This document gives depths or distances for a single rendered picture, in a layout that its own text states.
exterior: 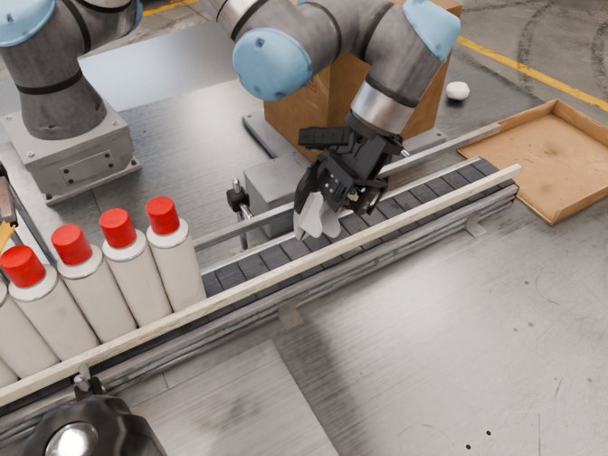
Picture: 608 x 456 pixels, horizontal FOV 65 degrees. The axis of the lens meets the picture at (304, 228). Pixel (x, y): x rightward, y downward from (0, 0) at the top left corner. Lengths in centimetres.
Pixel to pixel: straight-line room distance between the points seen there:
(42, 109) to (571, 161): 105
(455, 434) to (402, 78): 46
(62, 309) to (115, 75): 90
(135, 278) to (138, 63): 92
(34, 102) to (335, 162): 59
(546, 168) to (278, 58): 74
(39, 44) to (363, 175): 59
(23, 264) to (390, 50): 47
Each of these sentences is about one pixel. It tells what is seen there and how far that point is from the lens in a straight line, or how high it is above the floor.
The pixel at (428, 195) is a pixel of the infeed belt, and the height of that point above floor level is 88.
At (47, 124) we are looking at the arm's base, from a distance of 101.
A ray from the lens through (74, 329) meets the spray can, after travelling 66.
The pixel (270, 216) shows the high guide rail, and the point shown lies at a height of 96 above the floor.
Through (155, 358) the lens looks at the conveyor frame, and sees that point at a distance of 71.
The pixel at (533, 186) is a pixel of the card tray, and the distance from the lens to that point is 106.
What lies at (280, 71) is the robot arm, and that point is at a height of 123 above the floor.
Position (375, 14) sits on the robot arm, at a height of 124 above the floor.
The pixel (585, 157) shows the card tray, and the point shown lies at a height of 83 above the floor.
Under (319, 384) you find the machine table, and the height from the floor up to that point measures 83.
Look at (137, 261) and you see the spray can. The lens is 60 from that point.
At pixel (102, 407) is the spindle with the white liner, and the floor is 118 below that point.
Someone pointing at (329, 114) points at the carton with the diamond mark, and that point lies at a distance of 87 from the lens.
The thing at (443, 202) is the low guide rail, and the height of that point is 91.
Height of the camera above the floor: 147
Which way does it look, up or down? 47 degrees down
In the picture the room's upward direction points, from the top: straight up
